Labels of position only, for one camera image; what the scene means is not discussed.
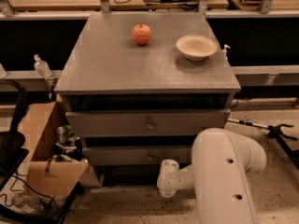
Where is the grey bottom drawer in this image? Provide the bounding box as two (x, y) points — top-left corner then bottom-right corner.
(88, 166), (197, 203)

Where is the white paper bowl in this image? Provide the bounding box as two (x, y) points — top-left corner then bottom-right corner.
(177, 35), (217, 61)

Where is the grey top drawer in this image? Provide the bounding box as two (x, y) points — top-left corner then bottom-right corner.
(66, 109), (230, 137)

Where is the grey drawer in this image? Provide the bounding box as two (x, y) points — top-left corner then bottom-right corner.
(83, 145), (192, 165)
(88, 166), (197, 203)
(66, 109), (230, 137)

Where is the black floor cable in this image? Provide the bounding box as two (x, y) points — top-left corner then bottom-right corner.
(0, 171), (64, 219)

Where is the black chair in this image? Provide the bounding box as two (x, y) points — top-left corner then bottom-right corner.
(0, 79), (29, 190)

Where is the black stand with metal pole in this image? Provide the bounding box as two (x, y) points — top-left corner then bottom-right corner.
(228, 119), (299, 169)

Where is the small white pump bottle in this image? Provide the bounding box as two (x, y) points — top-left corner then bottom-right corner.
(222, 44), (231, 61)

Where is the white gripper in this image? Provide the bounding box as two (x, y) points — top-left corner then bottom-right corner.
(157, 159), (193, 198)

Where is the clutter inside cardboard box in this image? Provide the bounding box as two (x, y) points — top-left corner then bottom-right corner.
(52, 125), (85, 162)

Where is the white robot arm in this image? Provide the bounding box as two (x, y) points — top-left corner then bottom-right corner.
(157, 128), (266, 224)

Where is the grey wooden drawer cabinet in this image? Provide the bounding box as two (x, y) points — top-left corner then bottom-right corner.
(55, 12), (240, 187)

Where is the grey middle drawer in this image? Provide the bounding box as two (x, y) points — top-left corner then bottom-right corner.
(83, 145), (192, 165)

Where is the clear sanitizer bottle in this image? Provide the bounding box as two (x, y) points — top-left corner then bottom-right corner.
(34, 54), (52, 77)

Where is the brown cardboard box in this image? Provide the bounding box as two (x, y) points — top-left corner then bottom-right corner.
(19, 103), (88, 196)

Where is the red apple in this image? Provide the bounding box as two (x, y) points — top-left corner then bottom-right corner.
(132, 23), (151, 46)

